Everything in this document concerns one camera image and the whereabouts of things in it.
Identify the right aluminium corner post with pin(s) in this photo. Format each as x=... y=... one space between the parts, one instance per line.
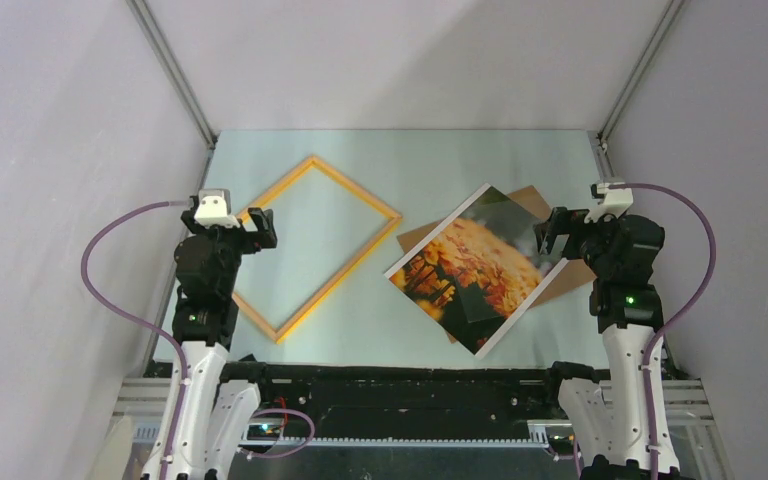
x=663 y=27

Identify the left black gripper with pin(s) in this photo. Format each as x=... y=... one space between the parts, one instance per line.
x=253 y=241

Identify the yellow wooden picture frame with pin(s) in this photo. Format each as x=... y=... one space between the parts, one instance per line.
x=393 y=218

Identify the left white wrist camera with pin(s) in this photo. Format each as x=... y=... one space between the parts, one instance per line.
x=213 y=209

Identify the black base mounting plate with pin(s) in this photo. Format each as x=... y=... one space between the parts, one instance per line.
x=364 y=403

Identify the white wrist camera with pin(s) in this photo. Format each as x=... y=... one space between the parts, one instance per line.
x=213 y=209
x=613 y=199

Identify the aluminium extrusion rail front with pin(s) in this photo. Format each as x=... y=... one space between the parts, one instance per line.
x=143 y=400

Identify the aluminium corner post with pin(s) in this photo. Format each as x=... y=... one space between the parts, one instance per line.
x=663 y=27
x=170 y=65

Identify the left aluminium corner post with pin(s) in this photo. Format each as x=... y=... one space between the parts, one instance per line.
x=170 y=65

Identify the orange flower photo print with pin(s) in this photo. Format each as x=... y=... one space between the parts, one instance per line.
x=473 y=272

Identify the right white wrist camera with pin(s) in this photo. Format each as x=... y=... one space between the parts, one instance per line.
x=613 y=199

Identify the brown cardboard backing board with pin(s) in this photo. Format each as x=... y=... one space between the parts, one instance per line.
x=573 y=278

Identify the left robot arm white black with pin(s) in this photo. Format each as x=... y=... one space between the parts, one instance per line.
x=205 y=414

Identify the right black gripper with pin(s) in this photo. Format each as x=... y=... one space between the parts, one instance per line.
x=564 y=221

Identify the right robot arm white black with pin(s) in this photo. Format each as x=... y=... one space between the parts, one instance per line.
x=627 y=437

